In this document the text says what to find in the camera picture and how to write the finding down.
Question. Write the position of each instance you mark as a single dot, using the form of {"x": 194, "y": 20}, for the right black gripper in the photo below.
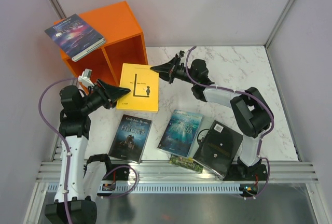
{"x": 167, "y": 71}

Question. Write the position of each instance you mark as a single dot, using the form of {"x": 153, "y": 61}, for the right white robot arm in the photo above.
{"x": 252, "y": 114}

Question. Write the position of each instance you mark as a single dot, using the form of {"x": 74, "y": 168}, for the teal Jules Verne book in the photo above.
{"x": 180, "y": 132}

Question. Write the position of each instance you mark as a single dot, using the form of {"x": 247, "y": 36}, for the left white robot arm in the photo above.
{"x": 74, "y": 201}

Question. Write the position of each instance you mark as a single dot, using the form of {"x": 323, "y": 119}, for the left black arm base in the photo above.
{"x": 109, "y": 172}

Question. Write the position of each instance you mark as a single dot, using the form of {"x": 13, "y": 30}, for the orange wooden shelf box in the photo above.
{"x": 124, "y": 44}

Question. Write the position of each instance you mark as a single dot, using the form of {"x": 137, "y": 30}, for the yellow book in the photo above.
{"x": 144, "y": 88}

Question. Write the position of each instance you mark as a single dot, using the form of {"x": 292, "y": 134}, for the aluminium rail frame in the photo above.
{"x": 278, "y": 146}

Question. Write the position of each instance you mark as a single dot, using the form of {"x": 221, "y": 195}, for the black book with barcode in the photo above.
{"x": 218, "y": 148}

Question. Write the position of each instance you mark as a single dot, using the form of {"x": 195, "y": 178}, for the green garden book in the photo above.
{"x": 187, "y": 163}

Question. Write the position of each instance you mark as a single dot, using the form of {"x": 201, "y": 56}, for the white slotted cable duct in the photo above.
{"x": 194, "y": 188}

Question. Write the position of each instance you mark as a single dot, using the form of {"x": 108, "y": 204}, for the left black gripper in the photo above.
{"x": 110, "y": 94}

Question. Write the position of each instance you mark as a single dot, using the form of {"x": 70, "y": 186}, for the pale Great Gatsby book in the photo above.
{"x": 201, "y": 132}

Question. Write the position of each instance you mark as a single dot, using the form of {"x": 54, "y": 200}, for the purple galaxy Crusoe book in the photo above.
{"x": 75, "y": 37}

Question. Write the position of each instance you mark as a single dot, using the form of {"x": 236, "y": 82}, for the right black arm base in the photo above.
{"x": 243, "y": 173}

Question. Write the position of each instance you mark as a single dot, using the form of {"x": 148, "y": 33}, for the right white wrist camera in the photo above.
{"x": 180, "y": 54}

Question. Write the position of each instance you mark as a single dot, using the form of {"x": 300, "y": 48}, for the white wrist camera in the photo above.
{"x": 85, "y": 78}
{"x": 180, "y": 54}

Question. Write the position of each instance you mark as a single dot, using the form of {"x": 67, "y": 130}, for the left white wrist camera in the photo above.
{"x": 85, "y": 78}

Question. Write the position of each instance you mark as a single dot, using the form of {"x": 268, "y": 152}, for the dark Wuthering Heights book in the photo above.
{"x": 130, "y": 139}

